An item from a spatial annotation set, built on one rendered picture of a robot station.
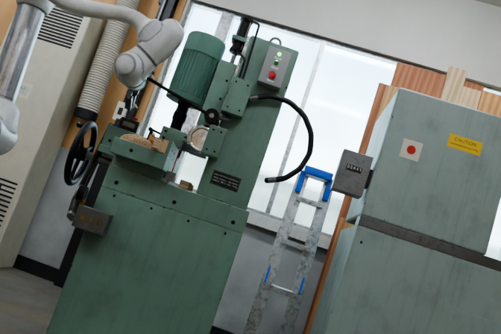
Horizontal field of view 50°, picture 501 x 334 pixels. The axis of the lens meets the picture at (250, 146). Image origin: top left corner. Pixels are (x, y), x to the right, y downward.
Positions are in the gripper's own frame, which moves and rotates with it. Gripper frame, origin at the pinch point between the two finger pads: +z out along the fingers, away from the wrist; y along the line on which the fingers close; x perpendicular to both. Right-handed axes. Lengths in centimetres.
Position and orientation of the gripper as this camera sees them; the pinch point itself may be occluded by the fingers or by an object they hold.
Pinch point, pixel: (142, 91)
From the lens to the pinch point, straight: 227.4
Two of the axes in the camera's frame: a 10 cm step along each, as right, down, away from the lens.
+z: -0.6, 1.3, 9.9
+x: -8.8, -4.7, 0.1
